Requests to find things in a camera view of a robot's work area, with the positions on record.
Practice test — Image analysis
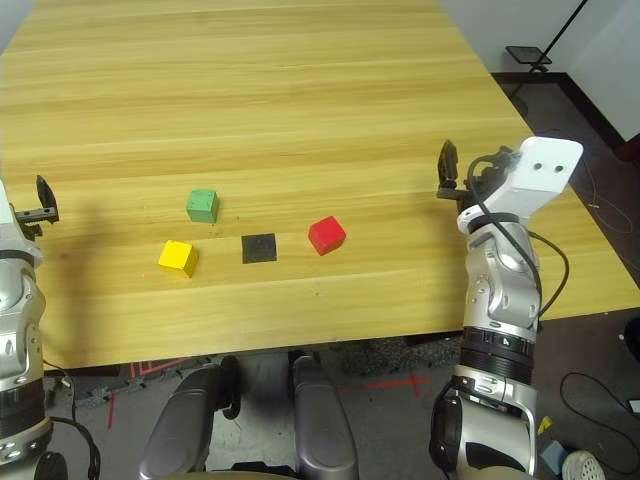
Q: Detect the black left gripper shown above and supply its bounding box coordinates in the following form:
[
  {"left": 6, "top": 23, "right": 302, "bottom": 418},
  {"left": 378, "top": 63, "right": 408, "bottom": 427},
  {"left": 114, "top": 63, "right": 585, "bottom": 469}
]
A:
[{"left": 14, "top": 174, "right": 60, "bottom": 239}]

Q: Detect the dark red furniture piece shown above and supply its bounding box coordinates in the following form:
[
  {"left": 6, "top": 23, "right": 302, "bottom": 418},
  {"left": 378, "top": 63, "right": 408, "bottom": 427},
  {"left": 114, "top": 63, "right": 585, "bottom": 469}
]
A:
[{"left": 617, "top": 130, "right": 640, "bottom": 162}]

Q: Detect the red wooden block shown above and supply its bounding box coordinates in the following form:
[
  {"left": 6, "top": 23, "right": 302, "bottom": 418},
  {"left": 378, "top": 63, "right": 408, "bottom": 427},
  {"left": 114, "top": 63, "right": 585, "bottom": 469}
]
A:
[{"left": 307, "top": 215, "right": 348, "bottom": 257}]

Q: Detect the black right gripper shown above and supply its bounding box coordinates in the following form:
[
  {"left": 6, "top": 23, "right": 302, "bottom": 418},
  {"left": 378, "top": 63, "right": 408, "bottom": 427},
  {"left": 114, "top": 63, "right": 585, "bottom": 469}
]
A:
[{"left": 436, "top": 140, "right": 516, "bottom": 214}]

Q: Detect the thin black left arm wire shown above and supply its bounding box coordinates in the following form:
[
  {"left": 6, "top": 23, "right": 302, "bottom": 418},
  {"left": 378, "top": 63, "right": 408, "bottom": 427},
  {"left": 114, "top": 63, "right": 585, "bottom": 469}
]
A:
[{"left": 47, "top": 415, "right": 101, "bottom": 480}]

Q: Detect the black square tape marker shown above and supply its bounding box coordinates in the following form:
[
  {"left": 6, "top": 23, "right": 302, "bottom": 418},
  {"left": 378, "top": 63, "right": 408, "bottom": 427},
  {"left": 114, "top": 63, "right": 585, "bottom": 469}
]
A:
[{"left": 240, "top": 232, "right": 279, "bottom": 265}]

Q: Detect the green wooden block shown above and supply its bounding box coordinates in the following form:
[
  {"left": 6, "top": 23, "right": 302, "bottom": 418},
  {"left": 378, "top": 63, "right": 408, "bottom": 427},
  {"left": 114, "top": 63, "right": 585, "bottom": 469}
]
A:
[{"left": 185, "top": 188, "right": 221, "bottom": 224}]

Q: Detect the grey left robot leg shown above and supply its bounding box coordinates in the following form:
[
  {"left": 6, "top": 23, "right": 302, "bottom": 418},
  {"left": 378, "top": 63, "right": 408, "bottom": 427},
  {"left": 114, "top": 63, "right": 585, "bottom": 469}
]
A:
[{"left": 138, "top": 355, "right": 239, "bottom": 480}]

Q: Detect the grey right robot leg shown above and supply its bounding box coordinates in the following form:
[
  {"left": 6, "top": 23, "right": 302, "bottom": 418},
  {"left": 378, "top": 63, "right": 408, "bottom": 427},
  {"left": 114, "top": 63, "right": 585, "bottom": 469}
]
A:
[{"left": 291, "top": 354, "right": 360, "bottom": 480}]

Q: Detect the grey robot leg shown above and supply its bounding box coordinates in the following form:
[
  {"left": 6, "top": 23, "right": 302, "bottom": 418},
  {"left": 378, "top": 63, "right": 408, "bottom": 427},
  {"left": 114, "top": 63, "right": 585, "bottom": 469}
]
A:
[
  {"left": 291, "top": 354, "right": 360, "bottom": 480},
  {"left": 138, "top": 355, "right": 239, "bottom": 480}
]

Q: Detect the white mesh sneaker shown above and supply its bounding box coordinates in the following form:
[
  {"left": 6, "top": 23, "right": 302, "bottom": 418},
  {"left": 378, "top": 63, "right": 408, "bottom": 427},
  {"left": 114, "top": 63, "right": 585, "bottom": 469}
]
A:
[{"left": 562, "top": 449, "right": 601, "bottom": 480}]

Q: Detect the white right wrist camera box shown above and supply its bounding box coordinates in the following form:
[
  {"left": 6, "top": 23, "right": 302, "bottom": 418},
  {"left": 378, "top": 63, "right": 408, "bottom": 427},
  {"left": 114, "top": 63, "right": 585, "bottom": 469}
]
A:
[{"left": 482, "top": 135, "right": 585, "bottom": 221}]

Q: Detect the black tripod stand with tray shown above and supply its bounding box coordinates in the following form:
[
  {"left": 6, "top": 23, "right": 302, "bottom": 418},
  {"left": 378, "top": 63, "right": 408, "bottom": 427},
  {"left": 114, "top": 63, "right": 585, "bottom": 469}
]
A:
[{"left": 504, "top": 0, "right": 591, "bottom": 101}]

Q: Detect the yellow wooden block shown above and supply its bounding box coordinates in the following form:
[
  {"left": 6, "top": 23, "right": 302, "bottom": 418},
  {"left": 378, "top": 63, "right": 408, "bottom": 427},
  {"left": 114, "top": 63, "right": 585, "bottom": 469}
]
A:
[{"left": 157, "top": 239, "right": 200, "bottom": 280}]

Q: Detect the black speckled floor mat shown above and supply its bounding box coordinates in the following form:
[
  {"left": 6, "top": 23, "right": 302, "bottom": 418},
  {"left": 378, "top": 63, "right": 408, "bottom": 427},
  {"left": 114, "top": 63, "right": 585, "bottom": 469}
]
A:
[{"left": 339, "top": 335, "right": 464, "bottom": 381}]

